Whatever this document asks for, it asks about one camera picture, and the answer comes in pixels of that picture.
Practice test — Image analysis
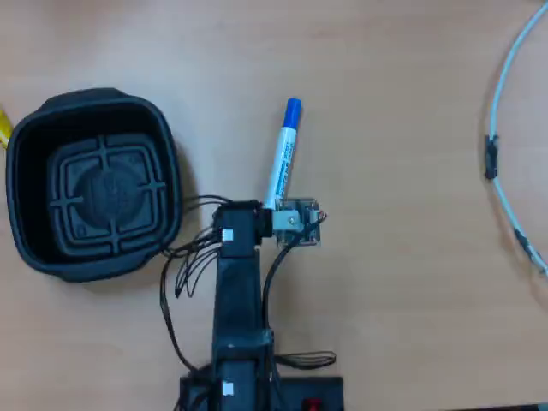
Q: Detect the yellow object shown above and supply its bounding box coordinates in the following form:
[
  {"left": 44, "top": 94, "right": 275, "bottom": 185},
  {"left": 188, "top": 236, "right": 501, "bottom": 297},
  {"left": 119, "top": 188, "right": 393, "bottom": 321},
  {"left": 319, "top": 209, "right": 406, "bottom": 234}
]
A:
[{"left": 0, "top": 108, "right": 15, "bottom": 149}]

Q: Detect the black cable connector sleeve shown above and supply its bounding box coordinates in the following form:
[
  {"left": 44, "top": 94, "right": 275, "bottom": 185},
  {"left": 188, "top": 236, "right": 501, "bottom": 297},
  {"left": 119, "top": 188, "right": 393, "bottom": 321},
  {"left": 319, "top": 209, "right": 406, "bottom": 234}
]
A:
[{"left": 484, "top": 134, "right": 501, "bottom": 181}]

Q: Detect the thin black wire bundle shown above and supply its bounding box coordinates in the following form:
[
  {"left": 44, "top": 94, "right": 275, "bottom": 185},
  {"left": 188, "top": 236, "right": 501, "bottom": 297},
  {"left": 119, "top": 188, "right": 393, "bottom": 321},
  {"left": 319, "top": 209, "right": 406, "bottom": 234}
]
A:
[{"left": 159, "top": 194, "right": 224, "bottom": 374}]

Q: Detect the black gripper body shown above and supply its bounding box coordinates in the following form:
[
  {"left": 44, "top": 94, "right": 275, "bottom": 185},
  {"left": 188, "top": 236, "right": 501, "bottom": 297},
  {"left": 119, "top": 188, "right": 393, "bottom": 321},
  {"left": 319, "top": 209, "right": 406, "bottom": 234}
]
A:
[{"left": 252, "top": 204, "right": 275, "bottom": 247}]

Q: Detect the thin black wire loop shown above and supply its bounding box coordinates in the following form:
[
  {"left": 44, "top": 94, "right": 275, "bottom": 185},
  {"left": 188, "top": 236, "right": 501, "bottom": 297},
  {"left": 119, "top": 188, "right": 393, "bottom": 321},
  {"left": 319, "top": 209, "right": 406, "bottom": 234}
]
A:
[{"left": 273, "top": 350, "right": 337, "bottom": 370}]

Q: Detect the thick black camera cable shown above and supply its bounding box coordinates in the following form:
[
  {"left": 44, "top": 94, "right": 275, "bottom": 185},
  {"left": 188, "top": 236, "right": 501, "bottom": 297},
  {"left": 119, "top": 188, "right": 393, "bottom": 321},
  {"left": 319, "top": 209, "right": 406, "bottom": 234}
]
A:
[{"left": 261, "top": 237, "right": 303, "bottom": 340}]

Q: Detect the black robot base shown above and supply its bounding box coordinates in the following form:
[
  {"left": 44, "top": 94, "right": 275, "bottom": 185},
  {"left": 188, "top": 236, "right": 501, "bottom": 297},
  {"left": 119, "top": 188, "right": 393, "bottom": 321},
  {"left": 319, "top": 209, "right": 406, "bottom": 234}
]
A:
[{"left": 178, "top": 375, "right": 346, "bottom": 411}]

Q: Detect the light grey cable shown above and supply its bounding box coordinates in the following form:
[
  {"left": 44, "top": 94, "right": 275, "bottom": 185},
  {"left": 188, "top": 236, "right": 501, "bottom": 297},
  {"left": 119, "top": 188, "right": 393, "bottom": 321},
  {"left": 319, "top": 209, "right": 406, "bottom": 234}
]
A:
[{"left": 483, "top": 2, "right": 548, "bottom": 277}]

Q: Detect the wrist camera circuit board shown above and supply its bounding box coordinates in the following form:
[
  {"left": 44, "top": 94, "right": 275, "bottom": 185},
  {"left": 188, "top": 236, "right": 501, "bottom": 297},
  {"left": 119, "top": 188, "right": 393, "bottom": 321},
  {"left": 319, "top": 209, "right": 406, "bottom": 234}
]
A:
[{"left": 271, "top": 197, "right": 323, "bottom": 248}]

